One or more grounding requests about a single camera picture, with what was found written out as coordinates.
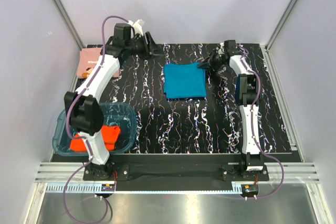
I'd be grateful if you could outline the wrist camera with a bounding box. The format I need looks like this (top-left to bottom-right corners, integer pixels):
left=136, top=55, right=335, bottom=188
left=216, top=42, right=225, bottom=55
left=128, top=19, right=145, bottom=36

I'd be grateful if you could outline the orange t-shirt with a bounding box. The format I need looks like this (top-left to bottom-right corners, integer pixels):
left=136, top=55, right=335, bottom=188
left=70, top=125, right=121, bottom=153

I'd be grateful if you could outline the front aluminium rail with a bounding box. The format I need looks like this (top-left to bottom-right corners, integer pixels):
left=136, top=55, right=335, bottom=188
left=35, top=162, right=319, bottom=183

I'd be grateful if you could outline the blue t-shirt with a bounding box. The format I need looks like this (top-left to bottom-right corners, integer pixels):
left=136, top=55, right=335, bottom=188
left=163, top=63, right=206, bottom=100

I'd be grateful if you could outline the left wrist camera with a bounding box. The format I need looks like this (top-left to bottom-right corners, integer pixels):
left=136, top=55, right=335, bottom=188
left=128, top=19, right=145, bottom=36

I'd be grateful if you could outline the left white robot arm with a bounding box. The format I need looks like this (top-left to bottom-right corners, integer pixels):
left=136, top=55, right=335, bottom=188
left=64, top=19, right=159, bottom=179

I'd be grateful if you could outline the clear blue plastic bin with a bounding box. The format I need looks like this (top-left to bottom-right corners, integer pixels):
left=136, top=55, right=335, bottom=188
left=51, top=102, right=137, bottom=157

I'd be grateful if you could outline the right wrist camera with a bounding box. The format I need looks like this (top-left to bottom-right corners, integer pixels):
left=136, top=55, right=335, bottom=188
left=216, top=42, right=225, bottom=55

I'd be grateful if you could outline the aluminium frame post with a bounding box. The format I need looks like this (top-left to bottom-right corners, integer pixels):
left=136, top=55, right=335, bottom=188
left=265, top=0, right=299, bottom=51
left=52, top=0, right=85, bottom=49

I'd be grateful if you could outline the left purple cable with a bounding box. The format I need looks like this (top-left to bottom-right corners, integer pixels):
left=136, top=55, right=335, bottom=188
left=62, top=15, right=132, bottom=222

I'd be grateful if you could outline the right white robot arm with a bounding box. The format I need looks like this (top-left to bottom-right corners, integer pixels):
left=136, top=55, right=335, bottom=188
left=197, top=40, right=264, bottom=180

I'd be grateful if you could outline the left aluminium frame post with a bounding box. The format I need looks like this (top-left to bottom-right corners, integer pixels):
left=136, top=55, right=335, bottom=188
left=52, top=0, right=85, bottom=49

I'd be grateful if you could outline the right aluminium frame post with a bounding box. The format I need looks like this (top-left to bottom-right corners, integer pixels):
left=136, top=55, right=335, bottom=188
left=265, top=0, right=299, bottom=51

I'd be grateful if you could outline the left connector box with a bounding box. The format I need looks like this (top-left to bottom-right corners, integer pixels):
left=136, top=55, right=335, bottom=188
left=101, top=184, right=116, bottom=191

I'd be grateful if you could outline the connector box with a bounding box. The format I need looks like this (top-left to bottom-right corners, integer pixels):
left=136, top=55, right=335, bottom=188
left=101, top=184, right=116, bottom=191
left=242, top=184, right=259, bottom=195

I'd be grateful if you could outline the pink folded t-shirt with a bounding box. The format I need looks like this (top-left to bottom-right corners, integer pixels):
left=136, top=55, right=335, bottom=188
left=77, top=48, right=120, bottom=79

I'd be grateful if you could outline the right connector box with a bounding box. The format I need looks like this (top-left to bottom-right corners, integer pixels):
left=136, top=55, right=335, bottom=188
left=242, top=184, right=259, bottom=195

